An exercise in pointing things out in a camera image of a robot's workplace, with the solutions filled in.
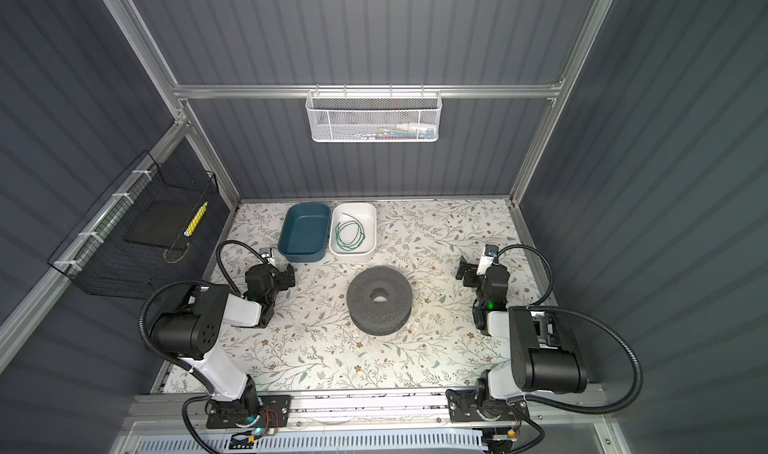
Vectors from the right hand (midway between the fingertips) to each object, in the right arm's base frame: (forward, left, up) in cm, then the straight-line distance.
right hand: (482, 260), depth 91 cm
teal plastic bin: (+17, +61, -7) cm, 64 cm away
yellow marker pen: (0, +79, +20) cm, 82 cm away
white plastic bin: (+19, +43, -8) cm, 47 cm away
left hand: (+1, +67, -4) cm, 68 cm away
